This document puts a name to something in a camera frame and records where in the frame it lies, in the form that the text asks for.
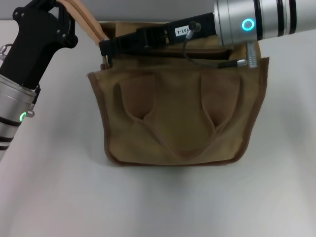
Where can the khaki canvas food bag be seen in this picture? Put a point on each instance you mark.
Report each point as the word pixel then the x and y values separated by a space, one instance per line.
pixel 172 118

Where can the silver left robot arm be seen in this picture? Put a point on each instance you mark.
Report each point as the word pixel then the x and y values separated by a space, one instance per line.
pixel 12 116

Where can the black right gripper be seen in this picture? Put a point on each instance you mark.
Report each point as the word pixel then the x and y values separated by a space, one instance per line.
pixel 160 37

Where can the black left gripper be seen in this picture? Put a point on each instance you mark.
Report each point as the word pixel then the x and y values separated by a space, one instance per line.
pixel 32 49

